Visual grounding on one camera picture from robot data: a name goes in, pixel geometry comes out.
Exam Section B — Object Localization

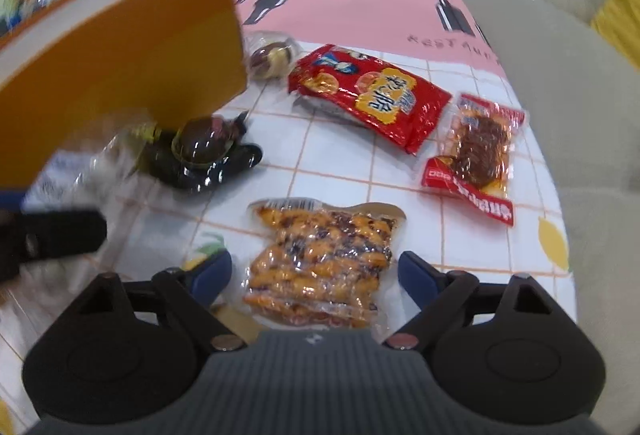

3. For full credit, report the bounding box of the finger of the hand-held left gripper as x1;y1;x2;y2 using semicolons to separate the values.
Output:
0;188;108;284

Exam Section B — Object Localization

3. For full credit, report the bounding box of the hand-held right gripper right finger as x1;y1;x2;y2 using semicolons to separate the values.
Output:
383;250;569;351

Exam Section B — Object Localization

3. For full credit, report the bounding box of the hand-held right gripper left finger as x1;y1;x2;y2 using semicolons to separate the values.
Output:
62;250;247;352

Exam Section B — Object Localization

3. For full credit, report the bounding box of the long white clear packet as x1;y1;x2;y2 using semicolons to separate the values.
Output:
30;120;171;216

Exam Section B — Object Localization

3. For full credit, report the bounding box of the clear orange snack packet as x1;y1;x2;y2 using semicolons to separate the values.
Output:
241;198;407;330

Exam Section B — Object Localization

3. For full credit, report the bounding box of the dark shiny snack packet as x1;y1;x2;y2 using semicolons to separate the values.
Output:
150;110;264;190

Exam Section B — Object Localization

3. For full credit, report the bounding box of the dried meat packet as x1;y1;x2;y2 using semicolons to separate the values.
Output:
420;92;530;227

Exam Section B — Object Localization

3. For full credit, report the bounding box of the orange cardboard box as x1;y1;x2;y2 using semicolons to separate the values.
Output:
0;0;249;188

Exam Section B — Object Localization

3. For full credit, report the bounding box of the red snack packet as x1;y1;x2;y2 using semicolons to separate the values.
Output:
287;44;453;156

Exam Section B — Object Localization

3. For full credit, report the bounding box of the small round pastry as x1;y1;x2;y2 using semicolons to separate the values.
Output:
244;31;303;81

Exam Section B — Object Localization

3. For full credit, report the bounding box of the beige sofa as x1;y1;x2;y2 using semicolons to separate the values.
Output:
437;0;640;366

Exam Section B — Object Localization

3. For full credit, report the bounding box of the printed tablecloth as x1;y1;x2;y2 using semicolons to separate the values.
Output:
0;0;581;435

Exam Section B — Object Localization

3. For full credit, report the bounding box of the yellow cushion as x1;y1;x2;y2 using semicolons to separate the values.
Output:
590;0;640;61

